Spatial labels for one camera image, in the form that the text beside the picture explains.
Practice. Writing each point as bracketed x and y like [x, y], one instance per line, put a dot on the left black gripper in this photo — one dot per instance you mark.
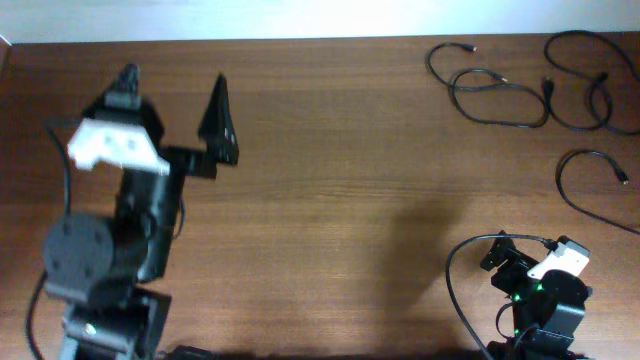
[216, 123]

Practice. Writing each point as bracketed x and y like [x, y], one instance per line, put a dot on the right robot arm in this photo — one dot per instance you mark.
[547, 298]

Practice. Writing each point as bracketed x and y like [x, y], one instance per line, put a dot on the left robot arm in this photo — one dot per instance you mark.
[100, 266]

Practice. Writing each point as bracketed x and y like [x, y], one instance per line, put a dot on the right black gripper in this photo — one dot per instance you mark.
[513, 265]

